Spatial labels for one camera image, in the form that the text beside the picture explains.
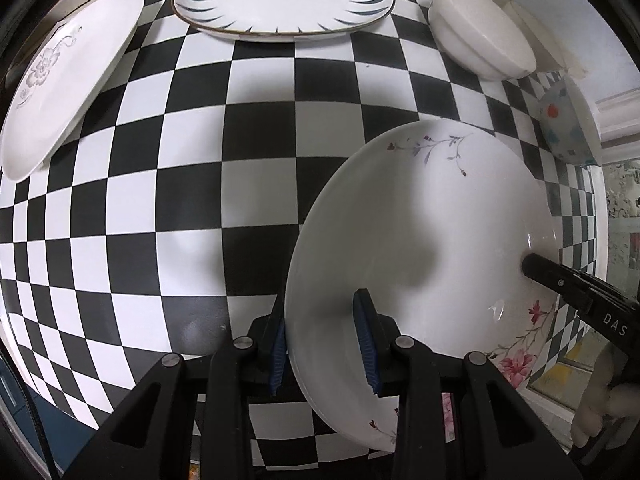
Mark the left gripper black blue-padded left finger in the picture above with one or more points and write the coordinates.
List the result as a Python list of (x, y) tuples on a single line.
[(247, 367)]

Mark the plain white bowl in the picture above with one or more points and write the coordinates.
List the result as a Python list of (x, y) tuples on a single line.
[(479, 36)]

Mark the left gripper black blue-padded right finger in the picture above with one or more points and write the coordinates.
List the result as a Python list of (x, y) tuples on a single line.
[(398, 365)]

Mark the white bowl thin rim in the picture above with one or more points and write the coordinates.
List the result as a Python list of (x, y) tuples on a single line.
[(548, 53)]

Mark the white bowl coloured dots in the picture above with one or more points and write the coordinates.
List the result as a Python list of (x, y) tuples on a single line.
[(569, 124)]

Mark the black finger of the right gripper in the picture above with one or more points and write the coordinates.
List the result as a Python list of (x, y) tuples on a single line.
[(576, 287)]

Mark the checkered black white mat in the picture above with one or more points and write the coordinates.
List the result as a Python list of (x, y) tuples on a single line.
[(165, 221)]

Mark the white plate grey flower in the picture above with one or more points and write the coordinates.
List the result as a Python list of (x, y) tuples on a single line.
[(62, 81)]

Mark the white plate pink floral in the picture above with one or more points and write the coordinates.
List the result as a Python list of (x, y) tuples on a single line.
[(433, 218)]

